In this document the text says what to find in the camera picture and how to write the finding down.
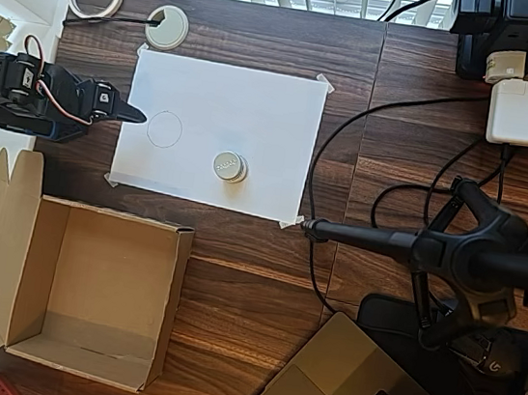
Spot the small jar with silver lid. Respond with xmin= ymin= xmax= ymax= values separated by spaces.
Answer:
xmin=208 ymin=148 xmax=252 ymax=185

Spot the open brown cardboard box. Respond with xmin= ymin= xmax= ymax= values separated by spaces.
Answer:
xmin=0 ymin=146 xmax=204 ymax=395

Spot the white round desk grommet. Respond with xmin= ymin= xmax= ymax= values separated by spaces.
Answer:
xmin=142 ymin=3 xmax=192 ymax=54

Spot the white paper sheet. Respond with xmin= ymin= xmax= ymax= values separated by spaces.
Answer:
xmin=106 ymin=45 xmax=331 ymax=227

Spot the black mouse pad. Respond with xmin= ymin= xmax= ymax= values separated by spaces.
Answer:
xmin=347 ymin=290 xmax=528 ymax=395

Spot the grey laptop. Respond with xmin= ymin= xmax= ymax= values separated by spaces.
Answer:
xmin=233 ymin=299 xmax=513 ymax=395

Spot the black power strip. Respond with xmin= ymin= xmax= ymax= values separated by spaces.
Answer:
xmin=443 ymin=0 xmax=528 ymax=88

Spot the black tripod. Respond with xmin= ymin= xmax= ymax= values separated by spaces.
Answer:
xmin=285 ymin=156 xmax=528 ymax=365

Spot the small white plug adapter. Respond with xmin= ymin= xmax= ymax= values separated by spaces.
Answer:
xmin=483 ymin=45 xmax=528 ymax=90

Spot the black computer mouse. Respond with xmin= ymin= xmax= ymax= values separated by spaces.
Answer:
xmin=467 ymin=325 xmax=527 ymax=384

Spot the thin black cable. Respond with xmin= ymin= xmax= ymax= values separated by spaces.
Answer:
xmin=61 ymin=4 xmax=165 ymax=40

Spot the long black power cable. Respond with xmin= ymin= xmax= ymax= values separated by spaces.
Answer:
xmin=289 ymin=71 xmax=493 ymax=331

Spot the looped black cable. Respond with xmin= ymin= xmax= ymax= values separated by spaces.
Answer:
xmin=368 ymin=124 xmax=513 ymax=249

